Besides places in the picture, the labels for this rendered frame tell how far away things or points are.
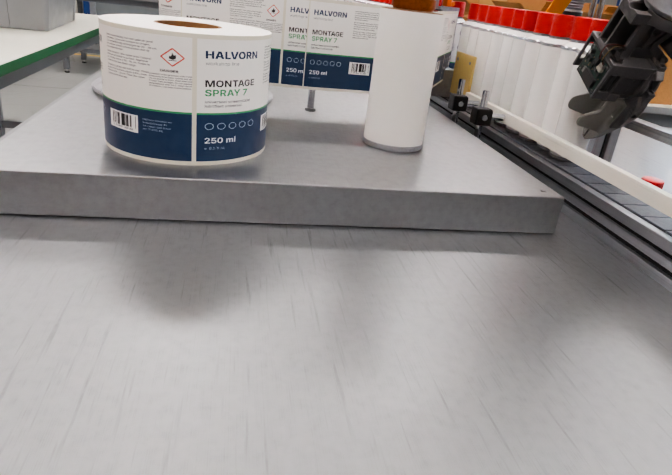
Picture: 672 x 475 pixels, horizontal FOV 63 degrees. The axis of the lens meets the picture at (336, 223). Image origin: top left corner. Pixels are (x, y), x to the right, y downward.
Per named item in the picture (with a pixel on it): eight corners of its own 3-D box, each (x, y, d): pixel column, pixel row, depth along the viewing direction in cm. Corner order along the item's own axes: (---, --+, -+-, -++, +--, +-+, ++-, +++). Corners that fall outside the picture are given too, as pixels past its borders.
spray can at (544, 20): (502, 127, 103) (529, 10, 95) (530, 131, 102) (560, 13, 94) (507, 133, 98) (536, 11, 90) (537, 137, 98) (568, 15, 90)
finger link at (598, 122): (556, 134, 81) (590, 85, 74) (592, 137, 82) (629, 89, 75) (563, 150, 79) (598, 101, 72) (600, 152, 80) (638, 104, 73)
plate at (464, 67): (447, 91, 125) (455, 50, 122) (451, 92, 125) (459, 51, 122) (464, 100, 116) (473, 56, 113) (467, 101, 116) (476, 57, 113)
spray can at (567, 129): (541, 152, 88) (578, 16, 80) (569, 153, 89) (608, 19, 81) (561, 162, 83) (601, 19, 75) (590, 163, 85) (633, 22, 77)
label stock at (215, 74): (109, 119, 78) (104, 9, 72) (251, 124, 84) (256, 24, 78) (99, 164, 60) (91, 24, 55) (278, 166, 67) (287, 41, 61)
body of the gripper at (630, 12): (568, 66, 75) (619, -16, 66) (624, 71, 77) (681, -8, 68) (588, 104, 71) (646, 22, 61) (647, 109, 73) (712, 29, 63)
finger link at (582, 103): (549, 120, 83) (582, 70, 75) (585, 122, 84) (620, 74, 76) (556, 135, 81) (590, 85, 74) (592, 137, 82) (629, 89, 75)
